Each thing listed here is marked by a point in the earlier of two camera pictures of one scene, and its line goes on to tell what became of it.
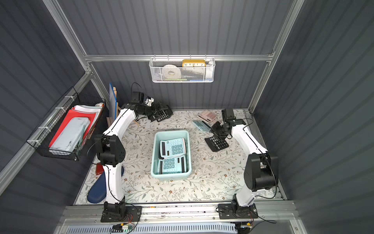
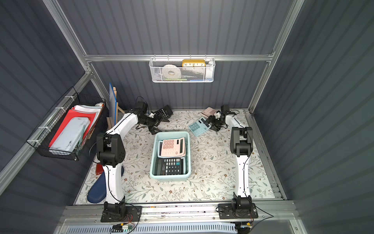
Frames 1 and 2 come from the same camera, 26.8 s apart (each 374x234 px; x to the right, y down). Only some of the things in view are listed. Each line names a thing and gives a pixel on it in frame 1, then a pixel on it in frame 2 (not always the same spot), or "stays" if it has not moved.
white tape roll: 171,71 stays
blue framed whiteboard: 112,103 stays
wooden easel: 109,119 stays
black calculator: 215,144 to 168,166
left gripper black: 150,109 to 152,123
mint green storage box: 171,155 stays
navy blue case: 97,193 stays
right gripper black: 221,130 to 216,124
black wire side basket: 66,134 stays
